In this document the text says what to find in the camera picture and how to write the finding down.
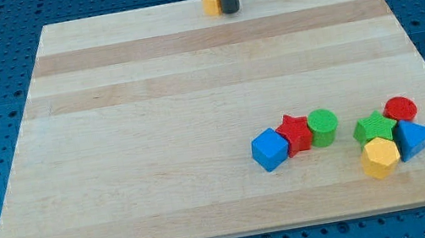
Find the blue cube block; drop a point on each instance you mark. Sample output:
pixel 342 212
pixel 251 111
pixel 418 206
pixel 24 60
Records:
pixel 269 149

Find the yellow heart block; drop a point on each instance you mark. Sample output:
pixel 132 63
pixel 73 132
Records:
pixel 212 7

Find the light wooden board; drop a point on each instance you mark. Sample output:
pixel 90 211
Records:
pixel 139 124

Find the red star block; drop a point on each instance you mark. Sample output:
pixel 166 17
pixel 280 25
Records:
pixel 296 132

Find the green cylinder block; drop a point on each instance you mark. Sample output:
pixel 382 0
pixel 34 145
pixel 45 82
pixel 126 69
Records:
pixel 322 124

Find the green star block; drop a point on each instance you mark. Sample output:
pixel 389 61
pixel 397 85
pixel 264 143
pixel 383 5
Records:
pixel 374 126

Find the yellow hexagon block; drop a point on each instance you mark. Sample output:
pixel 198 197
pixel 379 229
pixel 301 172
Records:
pixel 380 157

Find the red cylinder block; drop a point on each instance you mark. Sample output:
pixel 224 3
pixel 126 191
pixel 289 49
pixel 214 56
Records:
pixel 400 108

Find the blue triangle block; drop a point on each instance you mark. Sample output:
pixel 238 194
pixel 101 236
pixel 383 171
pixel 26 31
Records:
pixel 409 138

